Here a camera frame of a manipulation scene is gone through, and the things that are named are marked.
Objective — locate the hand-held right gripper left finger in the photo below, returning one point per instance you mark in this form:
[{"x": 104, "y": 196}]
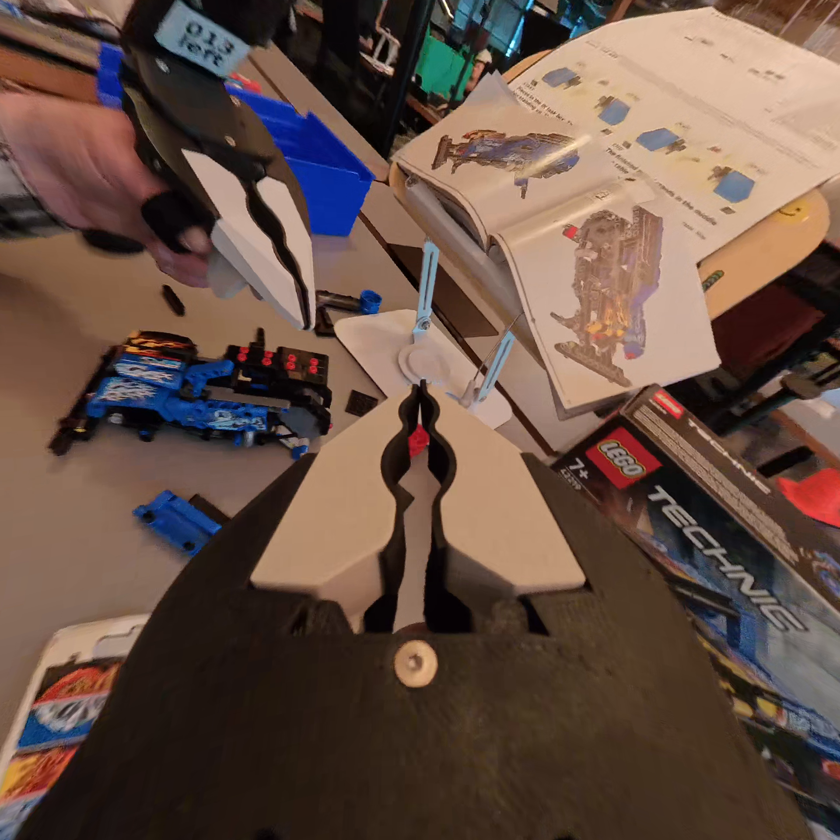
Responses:
[{"x": 328, "y": 525}]

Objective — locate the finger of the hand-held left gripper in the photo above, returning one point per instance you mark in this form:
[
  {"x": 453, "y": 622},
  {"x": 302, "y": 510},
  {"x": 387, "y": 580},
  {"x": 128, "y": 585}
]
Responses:
[
  {"x": 236, "y": 243},
  {"x": 295, "y": 229}
]

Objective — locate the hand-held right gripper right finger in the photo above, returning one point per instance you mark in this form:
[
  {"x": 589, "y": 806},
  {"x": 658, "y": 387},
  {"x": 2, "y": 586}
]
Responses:
[{"x": 505, "y": 525}]

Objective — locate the blue black toy truck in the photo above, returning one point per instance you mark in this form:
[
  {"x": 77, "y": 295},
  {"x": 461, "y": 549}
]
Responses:
[{"x": 197, "y": 400}]

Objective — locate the person's left forearm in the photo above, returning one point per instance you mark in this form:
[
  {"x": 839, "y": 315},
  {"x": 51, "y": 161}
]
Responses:
[{"x": 19, "y": 223}]

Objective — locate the grey desk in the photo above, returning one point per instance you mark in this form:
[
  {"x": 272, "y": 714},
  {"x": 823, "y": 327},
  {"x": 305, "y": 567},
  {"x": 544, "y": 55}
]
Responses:
[{"x": 65, "y": 558}]

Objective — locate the person's left hand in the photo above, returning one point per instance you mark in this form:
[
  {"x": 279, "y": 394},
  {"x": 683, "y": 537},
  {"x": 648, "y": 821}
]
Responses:
[{"x": 85, "y": 164}]

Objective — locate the blue storage bin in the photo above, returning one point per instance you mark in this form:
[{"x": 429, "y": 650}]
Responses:
[{"x": 321, "y": 177}]

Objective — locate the black translucent brick beam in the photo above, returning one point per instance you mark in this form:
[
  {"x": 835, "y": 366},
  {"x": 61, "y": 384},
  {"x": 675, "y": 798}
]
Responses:
[{"x": 338, "y": 300}]

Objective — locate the black Lego pin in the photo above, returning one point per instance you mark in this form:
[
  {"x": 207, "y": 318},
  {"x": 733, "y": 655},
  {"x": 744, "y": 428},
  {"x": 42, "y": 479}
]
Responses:
[{"x": 173, "y": 300}]

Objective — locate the blue wheel hub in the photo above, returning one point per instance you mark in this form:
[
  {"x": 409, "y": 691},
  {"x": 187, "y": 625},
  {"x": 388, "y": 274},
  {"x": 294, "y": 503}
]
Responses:
[{"x": 371, "y": 302}]

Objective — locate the black flat brick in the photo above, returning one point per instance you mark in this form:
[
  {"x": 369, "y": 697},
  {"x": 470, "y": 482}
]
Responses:
[{"x": 213, "y": 508}]

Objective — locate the red wheel hub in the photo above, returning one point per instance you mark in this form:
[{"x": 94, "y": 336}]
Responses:
[{"x": 418, "y": 441}]

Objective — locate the black square studded plate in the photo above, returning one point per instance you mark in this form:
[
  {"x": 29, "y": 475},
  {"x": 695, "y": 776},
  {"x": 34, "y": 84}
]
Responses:
[{"x": 362, "y": 404}]

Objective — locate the blue brick panel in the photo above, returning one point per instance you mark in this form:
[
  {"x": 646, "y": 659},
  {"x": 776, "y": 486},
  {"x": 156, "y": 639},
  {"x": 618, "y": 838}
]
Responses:
[{"x": 177, "y": 523}]

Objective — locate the black pole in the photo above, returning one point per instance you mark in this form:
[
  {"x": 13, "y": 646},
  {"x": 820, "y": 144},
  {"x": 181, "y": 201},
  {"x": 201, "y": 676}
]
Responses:
[{"x": 407, "y": 65}]

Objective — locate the black toy box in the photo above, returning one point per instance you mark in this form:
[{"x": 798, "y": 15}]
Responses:
[{"x": 722, "y": 558}]

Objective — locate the green crate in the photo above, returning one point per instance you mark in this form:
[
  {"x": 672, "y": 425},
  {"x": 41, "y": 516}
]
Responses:
[{"x": 446, "y": 69}]

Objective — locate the red plastic object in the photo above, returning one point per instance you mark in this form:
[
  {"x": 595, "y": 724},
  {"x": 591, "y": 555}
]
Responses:
[{"x": 814, "y": 499}]

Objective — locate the sticker sheet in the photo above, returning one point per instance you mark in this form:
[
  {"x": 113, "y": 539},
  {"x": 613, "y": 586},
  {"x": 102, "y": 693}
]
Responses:
[{"x": 59, "y": 709}]

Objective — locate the instruction booklet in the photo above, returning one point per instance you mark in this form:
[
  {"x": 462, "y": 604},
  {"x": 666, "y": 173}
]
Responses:
[{"x": 623, "y": 197}]

